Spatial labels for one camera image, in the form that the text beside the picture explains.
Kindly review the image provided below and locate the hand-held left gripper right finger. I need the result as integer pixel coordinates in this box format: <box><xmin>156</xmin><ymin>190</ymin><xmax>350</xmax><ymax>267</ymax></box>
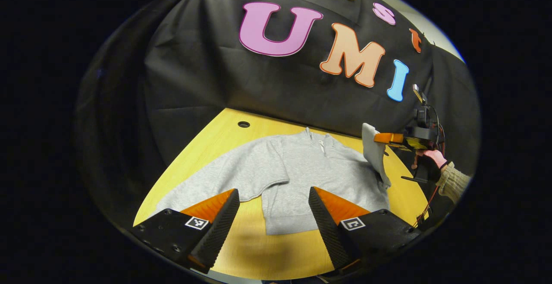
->
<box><xmin>308</xmin><ymin>186</ymin><xmax>421</xmax><ymax>275</ymax></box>

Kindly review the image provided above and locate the black backdrop cloth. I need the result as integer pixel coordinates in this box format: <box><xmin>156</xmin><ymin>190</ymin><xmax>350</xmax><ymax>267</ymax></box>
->
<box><xmin>75</xmin><ymin>0</ymin><xmax>481</xmax><ymax>228</ymax></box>

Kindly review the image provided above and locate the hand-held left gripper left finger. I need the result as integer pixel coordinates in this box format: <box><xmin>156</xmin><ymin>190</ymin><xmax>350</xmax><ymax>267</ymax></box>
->
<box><xmin>132</xmin><ymin>188</ymin><xmax>241</xmax><ymax>275</ymax></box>

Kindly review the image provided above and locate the red cable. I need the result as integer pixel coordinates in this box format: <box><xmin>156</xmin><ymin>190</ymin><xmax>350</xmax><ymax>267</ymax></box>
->
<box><xmin>414</xmin><ymin>184</ymin><xmax>437</xmax><ymax>228</ymax></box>

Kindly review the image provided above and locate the grey zip-neck sweatshirt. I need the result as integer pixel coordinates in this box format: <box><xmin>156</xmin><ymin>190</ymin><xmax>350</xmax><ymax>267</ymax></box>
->
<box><xmin>151</xmin><ymin>123</ymin><xmax>392</xmax><ymax>236</ymax></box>

